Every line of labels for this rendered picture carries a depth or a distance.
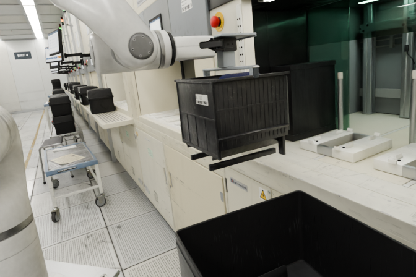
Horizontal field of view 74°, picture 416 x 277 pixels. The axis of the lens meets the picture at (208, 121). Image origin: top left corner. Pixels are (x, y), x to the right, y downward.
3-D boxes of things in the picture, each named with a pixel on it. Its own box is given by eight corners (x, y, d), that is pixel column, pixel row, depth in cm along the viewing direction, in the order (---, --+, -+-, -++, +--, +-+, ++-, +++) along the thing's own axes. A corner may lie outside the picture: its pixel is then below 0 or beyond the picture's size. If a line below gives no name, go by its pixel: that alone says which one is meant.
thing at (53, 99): (51, 114, 404) (47, 96, 398) (72, 111, 416) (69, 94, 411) (51, 117, 377) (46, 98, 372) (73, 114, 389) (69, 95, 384)
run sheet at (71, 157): (48, 160, 267) (47, 159, 267) (72, 153, 284) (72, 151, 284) (62, 165, 247) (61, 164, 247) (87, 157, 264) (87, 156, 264)
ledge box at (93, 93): (88, 112, 326) (84, 89, 321) (112, 108, 338) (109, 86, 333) (90, 115, 300) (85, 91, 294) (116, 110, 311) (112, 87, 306)
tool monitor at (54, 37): (51, 63, 350) (44, 34, 343) (93, 60, 373) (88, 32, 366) (50, 62, 314) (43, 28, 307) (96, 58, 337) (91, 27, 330)
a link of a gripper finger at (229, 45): (212, 52, 67) (235, 51, 70) (219, 51, 64) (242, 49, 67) (211, 38, 66) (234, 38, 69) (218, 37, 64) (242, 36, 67)
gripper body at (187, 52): (158, 67, 68) (199, 63, 73) (173, 65, 59) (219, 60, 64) (154, 35, 67) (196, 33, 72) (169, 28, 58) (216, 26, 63)
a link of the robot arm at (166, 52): (151, 69, 67) (163, 68, 68) (163, 68, 59) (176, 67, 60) (146, 33, 65) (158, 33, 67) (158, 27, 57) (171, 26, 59)
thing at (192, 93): (181, 154, 82) (169, 43, 76) (238, 140, 91) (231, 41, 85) (224, 180, 61) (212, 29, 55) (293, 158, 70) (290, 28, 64)
